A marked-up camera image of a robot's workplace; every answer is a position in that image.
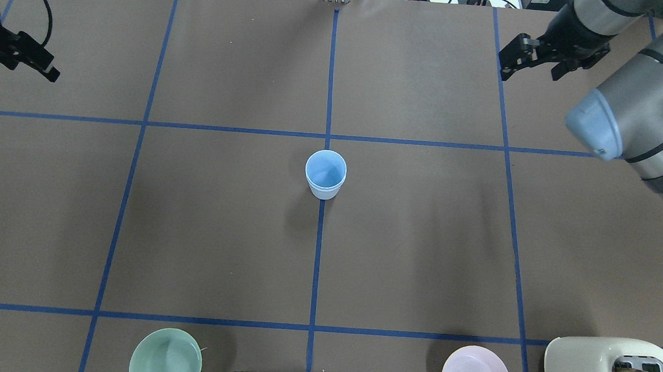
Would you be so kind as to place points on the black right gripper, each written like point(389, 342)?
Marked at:
point(575, 35)

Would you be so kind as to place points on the light blue cup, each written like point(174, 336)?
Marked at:
point(322, 192)
point(325, 170)

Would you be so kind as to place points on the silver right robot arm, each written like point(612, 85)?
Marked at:
point(623, 116)

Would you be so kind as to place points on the green bowl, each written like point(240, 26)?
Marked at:
point(167, 350)

